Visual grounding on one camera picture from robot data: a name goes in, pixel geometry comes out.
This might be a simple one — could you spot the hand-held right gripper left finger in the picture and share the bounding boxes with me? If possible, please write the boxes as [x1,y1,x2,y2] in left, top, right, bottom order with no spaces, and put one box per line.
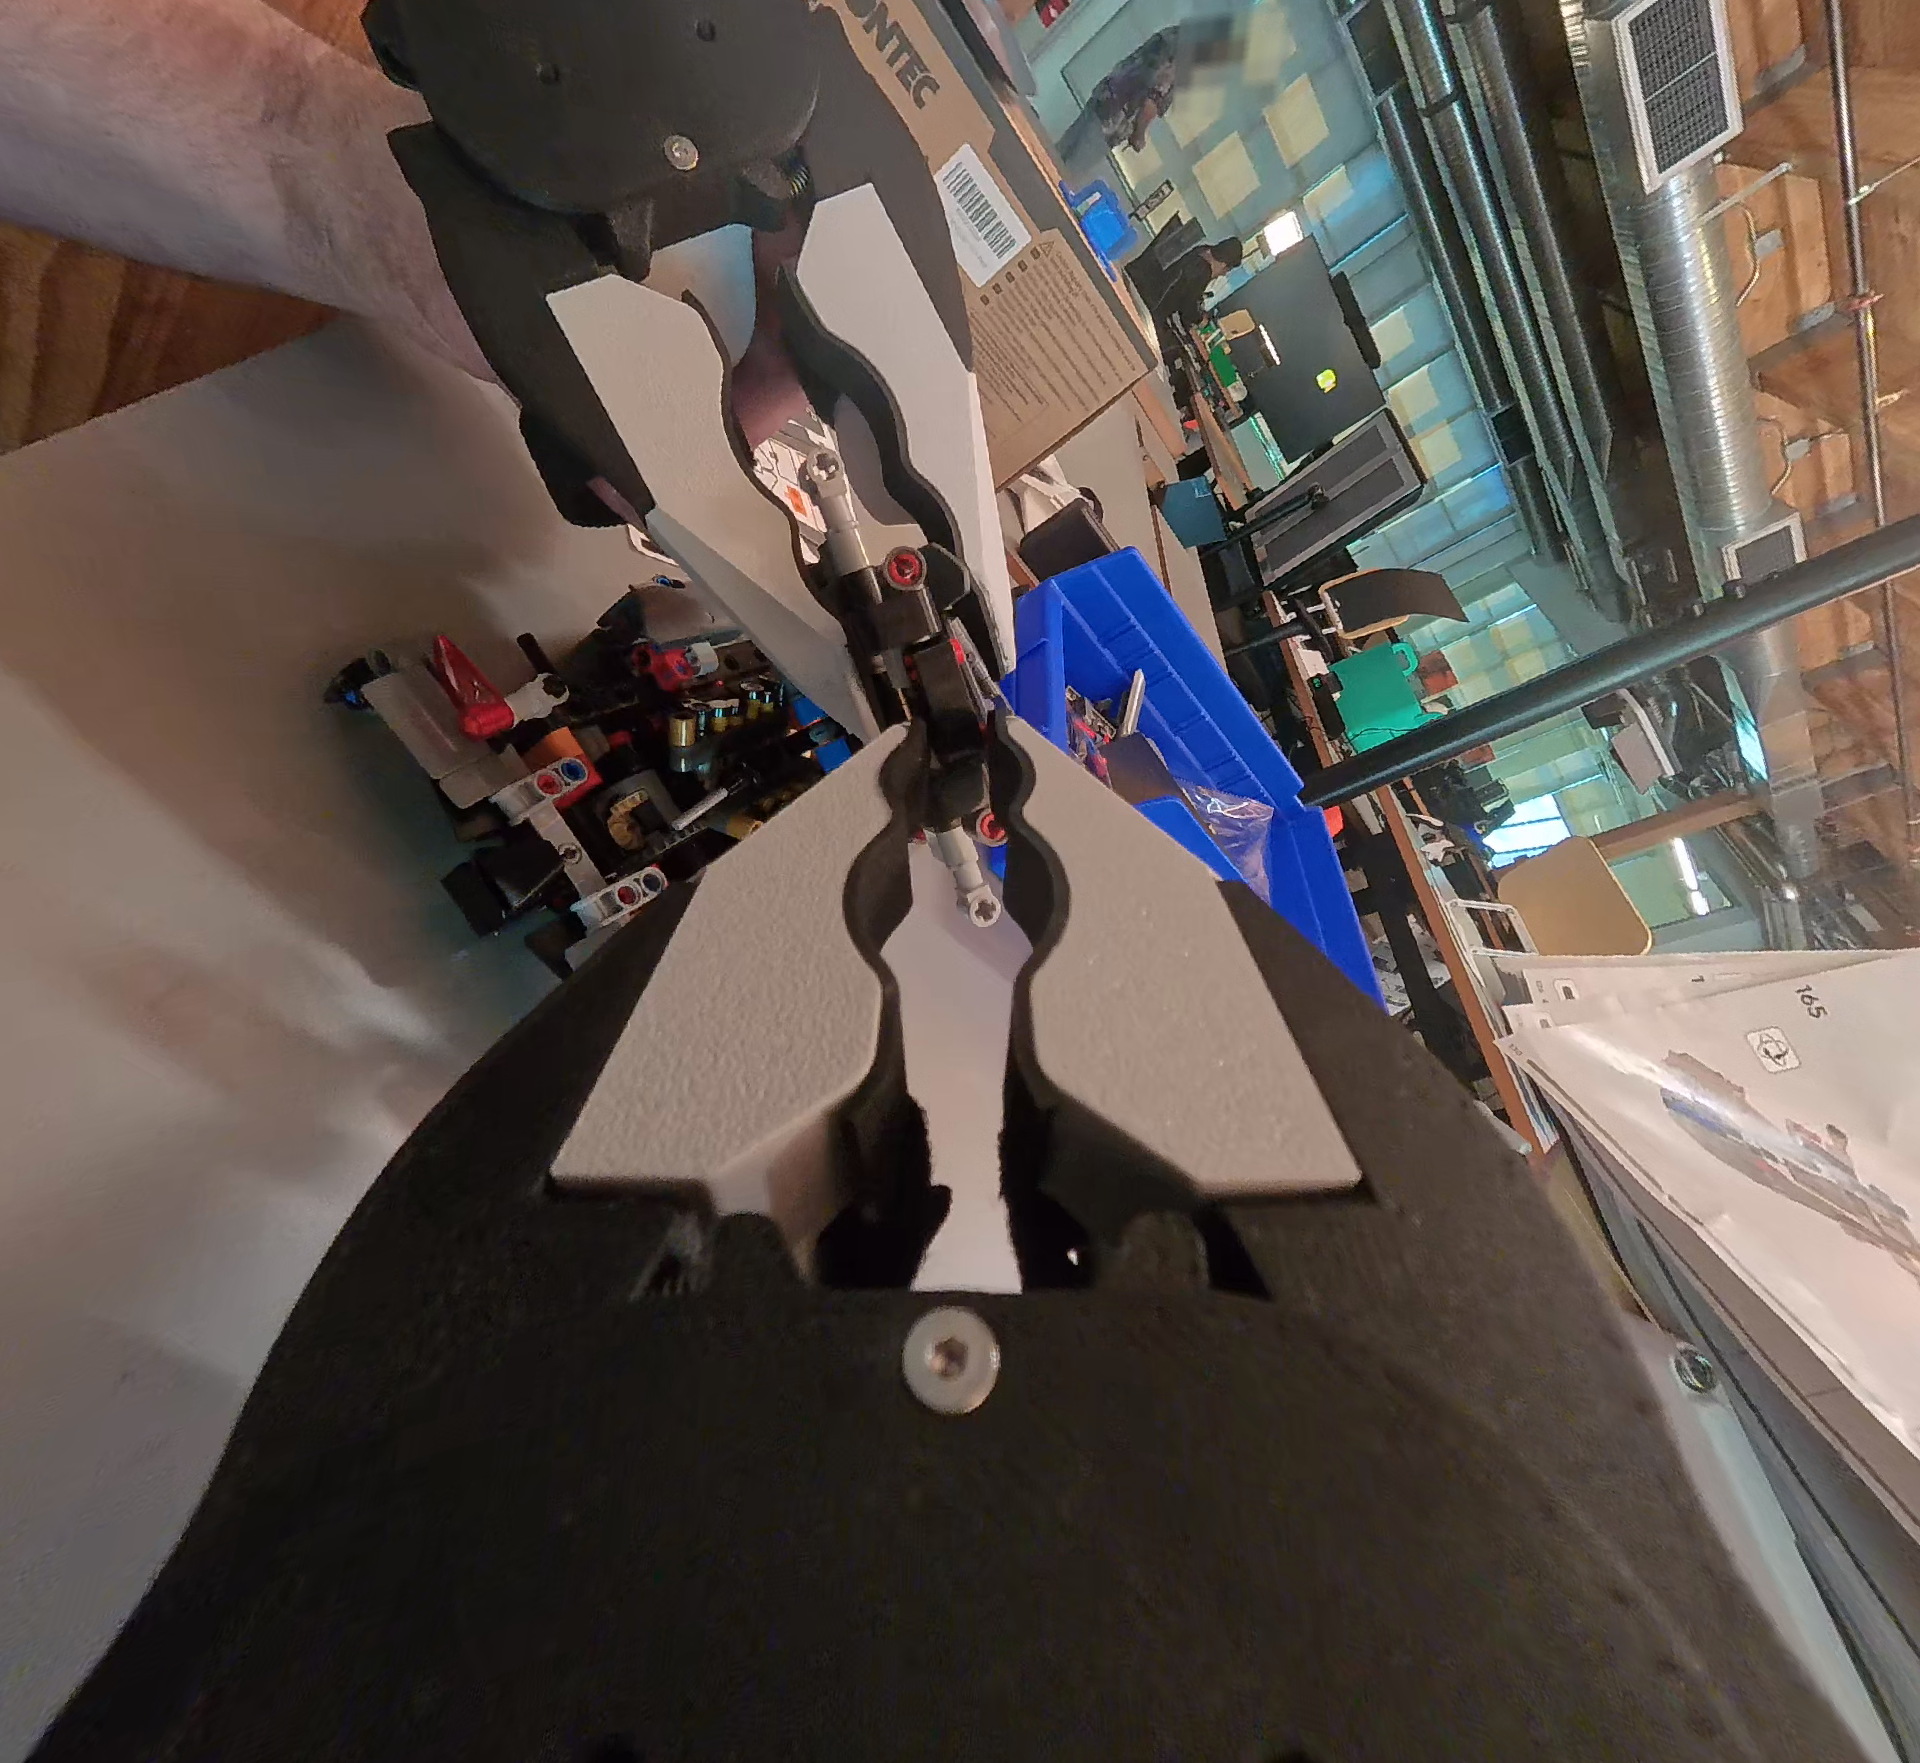
[548,724,919,1222]

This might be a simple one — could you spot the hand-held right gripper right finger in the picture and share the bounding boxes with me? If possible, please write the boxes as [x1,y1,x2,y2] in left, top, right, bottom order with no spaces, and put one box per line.
[997,718,1368,1218]

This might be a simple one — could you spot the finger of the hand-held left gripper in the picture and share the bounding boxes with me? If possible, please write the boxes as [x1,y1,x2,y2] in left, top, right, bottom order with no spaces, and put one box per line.
[543,281,886,732]
[774,181,1009,683]

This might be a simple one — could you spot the large grey lego model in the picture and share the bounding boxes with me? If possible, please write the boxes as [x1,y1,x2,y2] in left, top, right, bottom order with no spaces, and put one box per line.
[323,578,872,979]

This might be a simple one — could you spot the small black lego assembly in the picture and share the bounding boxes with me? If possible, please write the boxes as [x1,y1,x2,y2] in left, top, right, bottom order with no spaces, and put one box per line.
[800,449,1021,925]

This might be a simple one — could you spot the person's left forearm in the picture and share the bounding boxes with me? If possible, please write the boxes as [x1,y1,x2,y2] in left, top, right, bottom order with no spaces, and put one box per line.
[0,0,498,387]

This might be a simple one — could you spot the brown cardboard box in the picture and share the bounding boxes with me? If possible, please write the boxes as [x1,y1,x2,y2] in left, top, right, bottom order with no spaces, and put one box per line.
[789,0,1166,491]

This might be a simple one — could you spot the clear plastic bags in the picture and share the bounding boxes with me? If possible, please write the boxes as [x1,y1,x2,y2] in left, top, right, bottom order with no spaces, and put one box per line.
[1169,777,1275,878]

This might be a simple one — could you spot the blue storage bin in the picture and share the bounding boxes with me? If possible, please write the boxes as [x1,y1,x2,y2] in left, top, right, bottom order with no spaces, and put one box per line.
[1009,549,1389,1004]

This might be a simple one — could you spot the green bag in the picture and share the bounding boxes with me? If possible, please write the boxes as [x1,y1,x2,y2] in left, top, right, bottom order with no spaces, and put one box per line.
[1328,639,1425,751]

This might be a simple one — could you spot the black monitor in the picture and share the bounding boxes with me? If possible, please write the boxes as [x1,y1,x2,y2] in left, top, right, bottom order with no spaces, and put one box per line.
[1237,237,1389,459]

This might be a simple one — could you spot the black stand pole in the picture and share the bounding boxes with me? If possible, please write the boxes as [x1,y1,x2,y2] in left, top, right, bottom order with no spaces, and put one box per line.
[1303,522,1920,809]

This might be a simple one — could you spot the open instruction booklet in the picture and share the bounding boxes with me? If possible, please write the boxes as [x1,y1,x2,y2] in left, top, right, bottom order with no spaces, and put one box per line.
[1492,950,1920,1464]

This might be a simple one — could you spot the white vent grille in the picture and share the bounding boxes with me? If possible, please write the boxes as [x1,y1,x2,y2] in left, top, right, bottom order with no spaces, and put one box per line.
[1615,0,1744,189]

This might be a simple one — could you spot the silver air duct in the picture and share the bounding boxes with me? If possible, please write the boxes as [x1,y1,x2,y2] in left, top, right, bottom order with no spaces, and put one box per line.
[1523,0,1824,818]

